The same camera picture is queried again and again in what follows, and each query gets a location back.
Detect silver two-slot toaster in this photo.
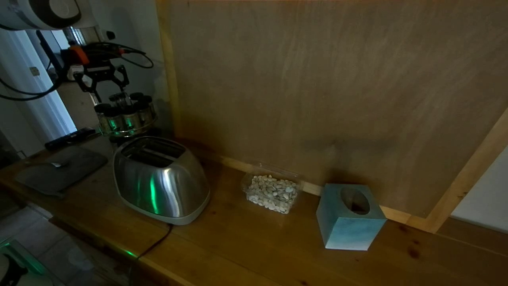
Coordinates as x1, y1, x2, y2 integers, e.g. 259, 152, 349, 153
113, 136, 211, 226

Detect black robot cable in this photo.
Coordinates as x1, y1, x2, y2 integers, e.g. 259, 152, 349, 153
84, 42, 156, 71

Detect black toaster power cord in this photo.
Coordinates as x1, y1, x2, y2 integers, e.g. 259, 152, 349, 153
133, 223, 175, 261

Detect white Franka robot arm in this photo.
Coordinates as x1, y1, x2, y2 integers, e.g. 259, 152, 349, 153
0, 0, 129, 102

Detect round spice rack carousel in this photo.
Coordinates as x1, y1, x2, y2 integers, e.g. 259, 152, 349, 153
94, 93, 156, 142

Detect grey kitchen scale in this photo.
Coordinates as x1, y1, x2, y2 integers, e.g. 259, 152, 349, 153
14, 147, 108, 198

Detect blue cube tissue box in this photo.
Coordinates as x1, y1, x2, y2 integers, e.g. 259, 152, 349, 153
316, 185, 386, 252

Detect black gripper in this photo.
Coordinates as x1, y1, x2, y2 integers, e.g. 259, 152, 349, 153
71, 59, 129, 104

